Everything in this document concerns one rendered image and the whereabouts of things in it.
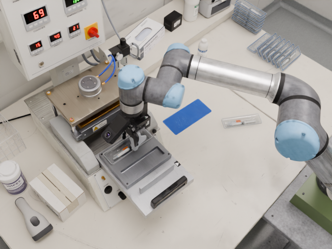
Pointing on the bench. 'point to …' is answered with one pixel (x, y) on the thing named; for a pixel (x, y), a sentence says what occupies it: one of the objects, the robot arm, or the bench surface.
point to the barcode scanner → (33, 220)
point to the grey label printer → (212, 7)
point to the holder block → (138, 162)
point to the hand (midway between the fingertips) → (128, 144)
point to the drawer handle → (168, 191)
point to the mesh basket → (11, 136)
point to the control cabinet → (52, 36)
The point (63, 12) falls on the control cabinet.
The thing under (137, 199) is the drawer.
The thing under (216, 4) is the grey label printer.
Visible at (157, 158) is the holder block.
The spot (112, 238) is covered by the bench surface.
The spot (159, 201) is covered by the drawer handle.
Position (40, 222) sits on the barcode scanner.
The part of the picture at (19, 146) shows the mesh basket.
